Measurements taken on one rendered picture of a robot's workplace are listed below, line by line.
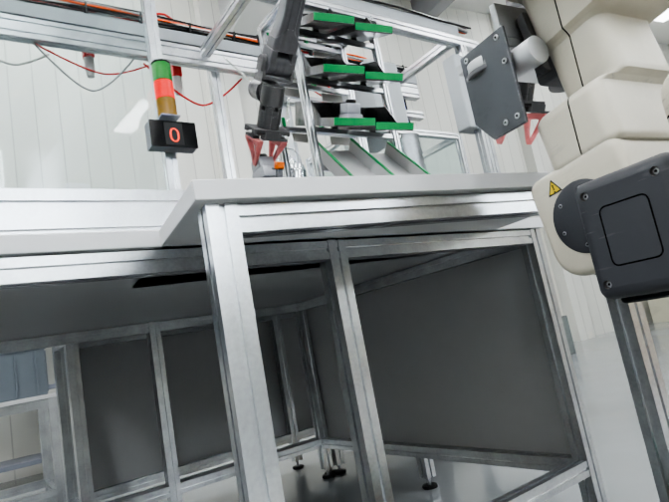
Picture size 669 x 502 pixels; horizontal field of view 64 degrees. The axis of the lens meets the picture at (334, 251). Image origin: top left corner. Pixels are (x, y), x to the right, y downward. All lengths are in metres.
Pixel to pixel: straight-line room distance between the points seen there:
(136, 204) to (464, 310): 1.20
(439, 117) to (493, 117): 6.75
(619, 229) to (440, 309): 1.34
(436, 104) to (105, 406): 6.12
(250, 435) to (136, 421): 2.04
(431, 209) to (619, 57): 0.34
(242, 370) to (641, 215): 0.51
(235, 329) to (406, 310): 1.43
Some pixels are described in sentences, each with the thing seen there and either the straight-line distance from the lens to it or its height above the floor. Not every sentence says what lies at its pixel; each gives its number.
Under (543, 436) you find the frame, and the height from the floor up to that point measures 0.22.
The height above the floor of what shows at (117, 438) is 0.37.
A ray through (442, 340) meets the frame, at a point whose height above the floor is 0.55.
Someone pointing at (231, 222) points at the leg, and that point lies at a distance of 0.75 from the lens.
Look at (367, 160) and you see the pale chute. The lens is 1.61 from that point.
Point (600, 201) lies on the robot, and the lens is 0.71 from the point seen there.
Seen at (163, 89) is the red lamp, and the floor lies 1.33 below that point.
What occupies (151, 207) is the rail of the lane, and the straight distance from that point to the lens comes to 1.07.
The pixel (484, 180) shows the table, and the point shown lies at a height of 0.84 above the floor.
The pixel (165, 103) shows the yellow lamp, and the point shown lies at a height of 1.29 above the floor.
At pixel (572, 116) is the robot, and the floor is 0.86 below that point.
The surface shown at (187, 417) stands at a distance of 2.82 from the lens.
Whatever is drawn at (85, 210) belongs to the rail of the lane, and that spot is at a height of 0.92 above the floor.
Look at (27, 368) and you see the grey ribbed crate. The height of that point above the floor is 0.76.
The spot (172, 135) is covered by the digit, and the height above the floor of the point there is 1.20.
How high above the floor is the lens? 0.62
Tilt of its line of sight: 9 degrees up
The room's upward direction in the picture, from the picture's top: 11 degrees counter-clockwise
